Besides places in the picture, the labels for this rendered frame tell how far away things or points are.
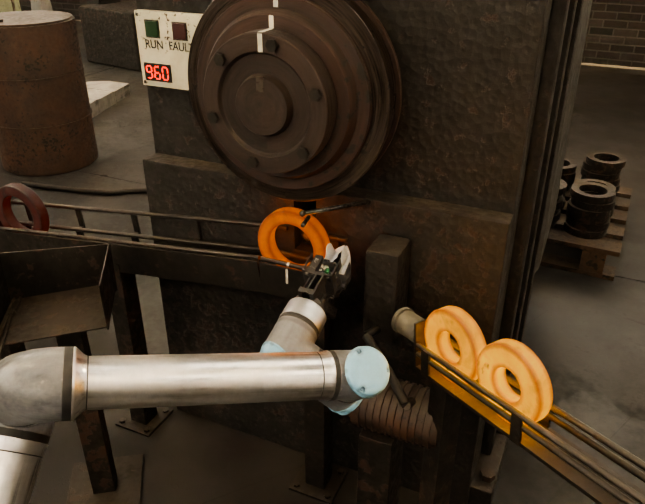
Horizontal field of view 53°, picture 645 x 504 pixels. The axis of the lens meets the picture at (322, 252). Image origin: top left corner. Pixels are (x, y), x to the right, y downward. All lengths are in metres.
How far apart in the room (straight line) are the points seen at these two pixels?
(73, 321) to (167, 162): 0.47
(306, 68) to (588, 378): 1.64
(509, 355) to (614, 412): 1.24
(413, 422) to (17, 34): 3.25
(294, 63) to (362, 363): 0.57
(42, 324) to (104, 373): 0.60
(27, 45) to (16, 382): 3.16
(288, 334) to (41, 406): 0.47
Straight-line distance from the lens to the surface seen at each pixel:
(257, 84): 1.29
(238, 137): 1.37
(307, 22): 1.29
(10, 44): 4.10
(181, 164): 1.72
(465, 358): 1.27
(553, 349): 2.59
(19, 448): 1.20
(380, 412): 1.45
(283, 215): 1.50
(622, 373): 2.56
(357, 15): 1.28
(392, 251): 1.41
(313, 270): 1.38
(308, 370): 1.14
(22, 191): 2.05
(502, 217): 1.44
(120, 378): 1.08
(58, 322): 1.65
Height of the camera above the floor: 1.47
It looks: 28 degrees down
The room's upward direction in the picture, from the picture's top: straight up
